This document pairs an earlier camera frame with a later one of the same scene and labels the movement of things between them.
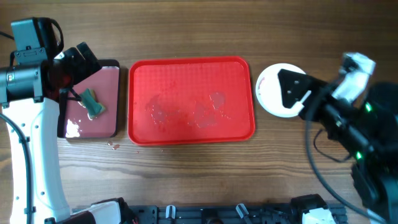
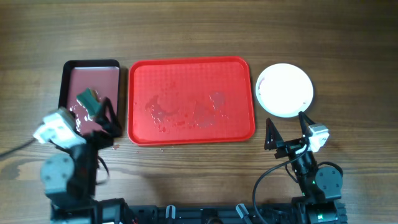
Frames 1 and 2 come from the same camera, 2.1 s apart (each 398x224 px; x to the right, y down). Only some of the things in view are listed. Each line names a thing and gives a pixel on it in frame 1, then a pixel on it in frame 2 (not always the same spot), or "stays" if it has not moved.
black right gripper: [309, 87] to [276, 140]
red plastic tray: [189, 100] stays
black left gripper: [84, 68] to [109, 124]
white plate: [268, 91] stays
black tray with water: [73, 122] stays
